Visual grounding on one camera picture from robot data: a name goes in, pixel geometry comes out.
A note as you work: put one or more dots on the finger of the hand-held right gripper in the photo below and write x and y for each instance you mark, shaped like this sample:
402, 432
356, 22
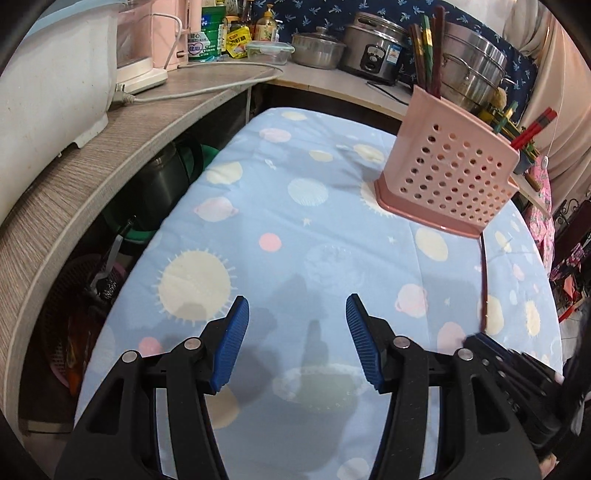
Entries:
508, 360

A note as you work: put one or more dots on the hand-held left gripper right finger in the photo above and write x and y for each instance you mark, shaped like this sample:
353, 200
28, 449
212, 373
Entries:
364, 344

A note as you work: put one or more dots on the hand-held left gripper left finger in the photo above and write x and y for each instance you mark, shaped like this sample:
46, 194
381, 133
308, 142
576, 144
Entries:
231, 341

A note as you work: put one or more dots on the brown chopstick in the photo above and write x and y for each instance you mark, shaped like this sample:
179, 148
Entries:
483, 286

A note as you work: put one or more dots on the pink perforated utensil holder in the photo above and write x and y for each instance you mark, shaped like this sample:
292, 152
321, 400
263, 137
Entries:
443, 184

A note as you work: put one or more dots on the bundle of red green chopsticks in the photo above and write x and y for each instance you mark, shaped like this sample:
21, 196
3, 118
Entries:
531, 131

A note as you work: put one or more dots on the bundle of dark chopsticks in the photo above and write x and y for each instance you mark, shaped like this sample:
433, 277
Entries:
427, 60

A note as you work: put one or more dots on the blue planet print blanket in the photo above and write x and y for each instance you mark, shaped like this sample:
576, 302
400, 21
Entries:
300, 230

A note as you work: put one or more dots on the pink pineapple print cloth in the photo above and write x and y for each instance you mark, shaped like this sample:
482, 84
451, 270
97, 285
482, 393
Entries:
540, 221

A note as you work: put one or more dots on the dark mesh basket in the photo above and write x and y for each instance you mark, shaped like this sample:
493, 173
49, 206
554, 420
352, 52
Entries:
69, 295

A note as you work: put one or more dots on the white blender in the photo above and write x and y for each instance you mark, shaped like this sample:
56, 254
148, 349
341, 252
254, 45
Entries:
138, 78

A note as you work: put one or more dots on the glass container green lid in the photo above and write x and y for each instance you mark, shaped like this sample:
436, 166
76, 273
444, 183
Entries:
270, 53

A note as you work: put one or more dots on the stacked steel steamer pot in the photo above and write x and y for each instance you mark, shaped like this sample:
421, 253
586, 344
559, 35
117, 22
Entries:
471, 69

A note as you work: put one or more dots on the steel rice cooker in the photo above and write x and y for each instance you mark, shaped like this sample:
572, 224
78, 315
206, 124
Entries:
374, 50

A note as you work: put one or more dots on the small steel pot glass lid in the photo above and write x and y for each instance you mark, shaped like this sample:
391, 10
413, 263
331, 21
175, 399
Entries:
318, 53

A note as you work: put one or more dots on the beige curtain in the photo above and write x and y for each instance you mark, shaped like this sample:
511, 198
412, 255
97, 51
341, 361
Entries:
563, 69

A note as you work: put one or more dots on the yellow seasoning packet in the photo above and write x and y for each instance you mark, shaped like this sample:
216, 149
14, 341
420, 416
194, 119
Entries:
238, 44

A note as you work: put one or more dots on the pink electric kettle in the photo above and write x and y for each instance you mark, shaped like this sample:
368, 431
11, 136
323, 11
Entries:
168, 41

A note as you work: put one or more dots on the green canister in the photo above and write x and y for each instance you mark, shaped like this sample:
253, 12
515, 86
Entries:
207, 32

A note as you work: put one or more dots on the white appliance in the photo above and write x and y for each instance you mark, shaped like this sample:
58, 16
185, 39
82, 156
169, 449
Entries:
46, 92

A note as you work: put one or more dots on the yellow oil bottle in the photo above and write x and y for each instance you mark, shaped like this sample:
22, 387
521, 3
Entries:
268, 27

